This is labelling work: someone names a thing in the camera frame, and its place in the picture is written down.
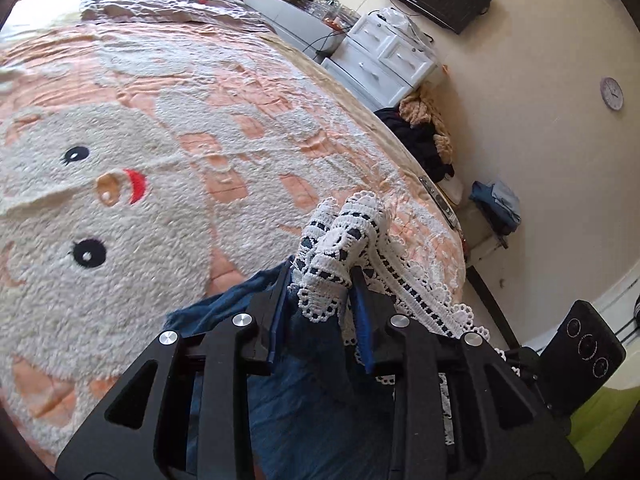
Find blue denim lace-trimmed pants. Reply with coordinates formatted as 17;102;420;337
164;190;494;480

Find green jacket sleeve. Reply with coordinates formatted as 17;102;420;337
568;387;640;471

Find pile of clothes on chair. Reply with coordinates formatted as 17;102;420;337
374;84;454;182

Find orange plush bear bedspread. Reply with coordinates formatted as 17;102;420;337
1;0;464;466

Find white drawer cabinet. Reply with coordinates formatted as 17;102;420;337
322;8;445;112

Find white low tv bench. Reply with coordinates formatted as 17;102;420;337
243;0;345;64

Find round wall clock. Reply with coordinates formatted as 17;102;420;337
600;77;624;112

